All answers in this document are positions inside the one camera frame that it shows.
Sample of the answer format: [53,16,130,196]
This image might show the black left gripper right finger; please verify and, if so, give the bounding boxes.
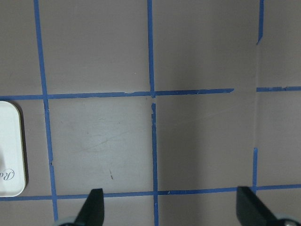
[236,186,282,226]

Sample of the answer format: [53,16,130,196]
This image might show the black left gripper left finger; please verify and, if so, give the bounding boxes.
[74,188,104,226]

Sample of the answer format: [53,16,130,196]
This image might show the cream serving tray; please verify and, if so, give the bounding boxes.
[0,101,28,198]

